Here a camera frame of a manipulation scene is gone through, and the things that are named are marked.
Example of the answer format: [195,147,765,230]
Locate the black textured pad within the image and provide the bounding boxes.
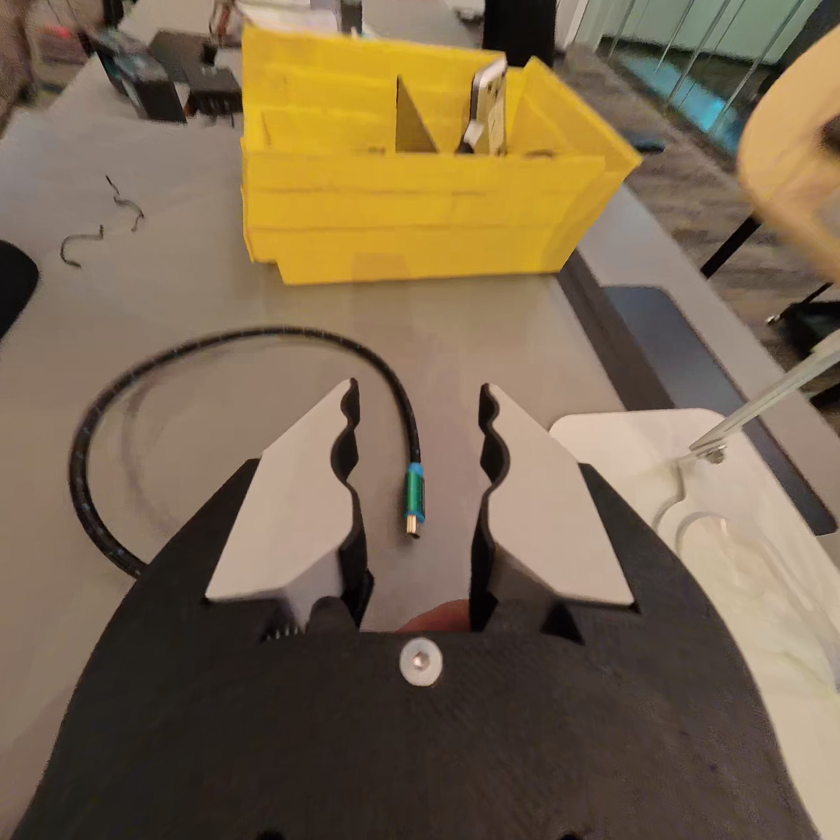
[0,241,40,340]

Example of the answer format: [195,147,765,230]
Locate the black office chair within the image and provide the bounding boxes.
[479,0,559,67]

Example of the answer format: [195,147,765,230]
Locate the yellow plastic bin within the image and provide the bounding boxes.
[241,24,644,287]

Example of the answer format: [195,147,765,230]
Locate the silver flat device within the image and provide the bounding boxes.
[457,56,510,158]

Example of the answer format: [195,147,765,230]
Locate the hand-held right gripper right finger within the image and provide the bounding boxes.
[469,384,637,628]

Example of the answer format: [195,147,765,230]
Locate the black braided hdmi cable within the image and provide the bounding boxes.
[70,326,427,581]

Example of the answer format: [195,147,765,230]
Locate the black board with wooden edge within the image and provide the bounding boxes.
[735,29,840,283]

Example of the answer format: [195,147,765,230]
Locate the thin dark wire tie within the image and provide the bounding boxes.
[105,175,148,235]
[59,226,106,267]

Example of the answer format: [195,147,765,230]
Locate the black box device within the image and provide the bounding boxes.
[86,27,244,123]

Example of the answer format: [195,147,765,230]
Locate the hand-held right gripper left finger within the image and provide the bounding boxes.
[206,378,375,624]

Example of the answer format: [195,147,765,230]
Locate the white stand base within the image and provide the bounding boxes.
[549,329,840,762]

